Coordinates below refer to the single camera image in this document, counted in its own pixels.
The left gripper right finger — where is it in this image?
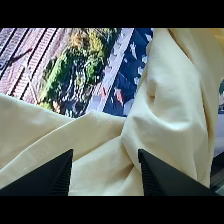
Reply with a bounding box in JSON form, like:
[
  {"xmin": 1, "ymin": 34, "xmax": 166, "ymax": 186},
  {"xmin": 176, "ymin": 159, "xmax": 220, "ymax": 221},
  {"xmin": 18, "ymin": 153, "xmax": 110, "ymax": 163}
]
[{"xmin": 137, "ymin": 148, "xmax": 218, "ymax": 197}]

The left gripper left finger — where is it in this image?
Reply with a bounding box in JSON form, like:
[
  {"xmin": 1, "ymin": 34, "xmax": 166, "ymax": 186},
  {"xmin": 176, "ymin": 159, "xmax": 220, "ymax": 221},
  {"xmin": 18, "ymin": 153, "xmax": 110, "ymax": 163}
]
[{"xmin": 0, "ymin": 148, "xmax": 74, "ymax": 197}]

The pale yellow T-shirt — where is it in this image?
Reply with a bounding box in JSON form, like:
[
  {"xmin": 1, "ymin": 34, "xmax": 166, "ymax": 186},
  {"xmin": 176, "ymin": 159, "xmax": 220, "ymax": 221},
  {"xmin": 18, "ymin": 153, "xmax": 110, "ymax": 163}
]
[{"xmin": 0, "ymin": 27, "xmax": 224, "ymax": 197}]

